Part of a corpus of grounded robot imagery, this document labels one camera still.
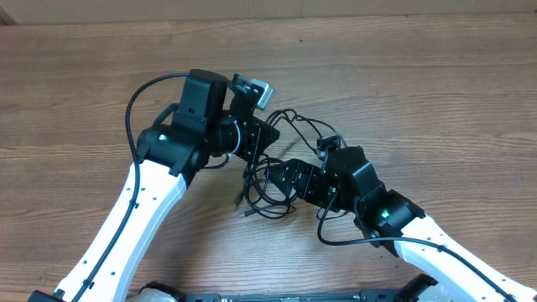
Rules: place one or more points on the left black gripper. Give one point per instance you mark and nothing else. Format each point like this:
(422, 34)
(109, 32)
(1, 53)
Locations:
(259, 132)

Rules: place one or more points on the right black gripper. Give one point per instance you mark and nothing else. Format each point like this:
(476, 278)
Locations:
(310, 174)

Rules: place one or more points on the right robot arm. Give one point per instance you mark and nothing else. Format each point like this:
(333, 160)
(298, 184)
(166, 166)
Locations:
(348, 182)

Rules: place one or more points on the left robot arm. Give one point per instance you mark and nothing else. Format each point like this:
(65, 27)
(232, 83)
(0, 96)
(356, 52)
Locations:
(214, 117)

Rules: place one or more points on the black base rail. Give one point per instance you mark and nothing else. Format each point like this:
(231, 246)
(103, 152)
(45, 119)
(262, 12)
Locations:
(155, 291)

